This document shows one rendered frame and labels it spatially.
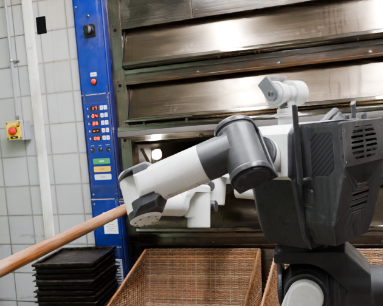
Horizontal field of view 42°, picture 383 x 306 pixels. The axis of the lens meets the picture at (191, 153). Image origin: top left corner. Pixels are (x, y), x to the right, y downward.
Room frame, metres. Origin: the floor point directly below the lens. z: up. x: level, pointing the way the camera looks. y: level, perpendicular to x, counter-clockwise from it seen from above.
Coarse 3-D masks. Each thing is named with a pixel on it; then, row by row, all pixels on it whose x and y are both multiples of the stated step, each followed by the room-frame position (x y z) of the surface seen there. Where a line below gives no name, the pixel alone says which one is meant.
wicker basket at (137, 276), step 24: (144, 264) 2.29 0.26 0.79; (168, 264) 2.28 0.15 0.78; (192, 264) 2.24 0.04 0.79; (216, 264) 2.21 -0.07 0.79; (240, 264) 2.18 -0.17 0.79; (120, 288) 2.03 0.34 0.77; (144, 288) 2.28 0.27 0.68; (168, 288) 2.25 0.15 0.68; (192, 288) 2.22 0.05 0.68; (216, 288) 2.19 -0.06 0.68; (240, 288) 2.15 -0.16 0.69
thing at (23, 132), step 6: (18, 120) 2.50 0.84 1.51; (24, 120) 2.51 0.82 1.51; (6, 126) 2.51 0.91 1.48; (12, 126) 2.50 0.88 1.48; (24, 126) 2.51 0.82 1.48; (6, 132) 2.52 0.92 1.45; (18, 132) 2.49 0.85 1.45; (24, 132) 2.50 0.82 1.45; (30, 132) 2.55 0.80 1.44; (12, 138) 2.50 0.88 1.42; (18, 138) 2.49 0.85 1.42; (24, 138) 2.50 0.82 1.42; (30, 138) 2.54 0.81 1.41
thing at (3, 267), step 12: (108, 216) 1.34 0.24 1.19; (120, 216) 1.42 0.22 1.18; (72, 228) 1.18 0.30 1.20; (84, 228) 1.21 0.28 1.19; (96, 228) 1.27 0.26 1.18; (48, 240) 1.07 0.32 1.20; (60, 240) 1.10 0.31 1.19; (72, 240) 1.16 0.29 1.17; (24, 252) 0.99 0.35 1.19; (36, 252) 1.02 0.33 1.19; (48, 252) 1.06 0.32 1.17; (0, 264) 0.91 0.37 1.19; (12, 264) 0.94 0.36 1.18; (24, 264) 0.98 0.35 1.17; (0, 276) 0.91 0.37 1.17
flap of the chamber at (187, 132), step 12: (264, 120) 2.03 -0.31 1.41; (276, 120) 2.02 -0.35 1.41; (300, 120) 1.98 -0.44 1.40; (312, 120) 1.97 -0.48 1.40; (120, 132) 2.23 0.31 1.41; (132, 132) 2.22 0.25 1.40; (144, 132) 2.20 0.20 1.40; (156, 132) 2.18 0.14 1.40; (168, 132) 2.16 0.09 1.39; (180, 132) 2.14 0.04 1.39; (192, 132) 2.16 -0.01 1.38; (204, 132) 2.17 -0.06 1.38
